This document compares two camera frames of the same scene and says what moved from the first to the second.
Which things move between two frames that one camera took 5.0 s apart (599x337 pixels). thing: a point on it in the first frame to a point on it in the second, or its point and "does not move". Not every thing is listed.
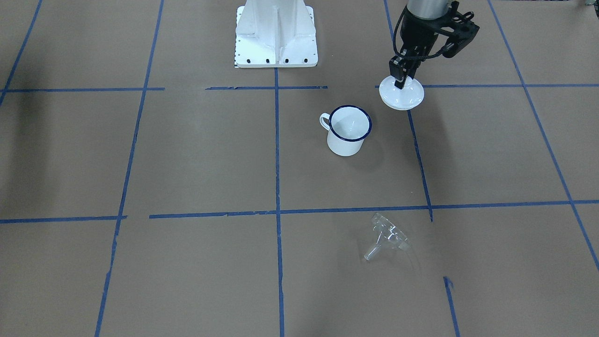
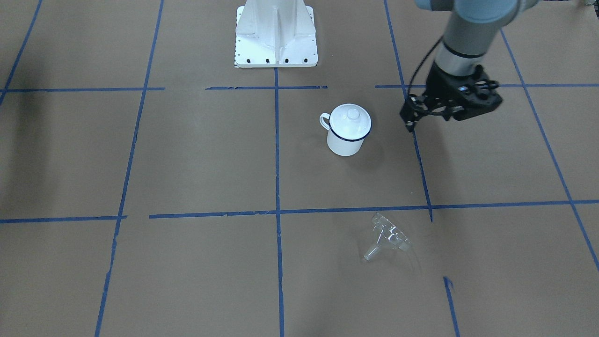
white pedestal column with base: x=275 y=33 does not move
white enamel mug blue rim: x=348 y=126 does not move
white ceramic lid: x=393 y=97 to x=350 y=121
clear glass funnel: x=386 y=234 does not move
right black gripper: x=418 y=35 to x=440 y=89
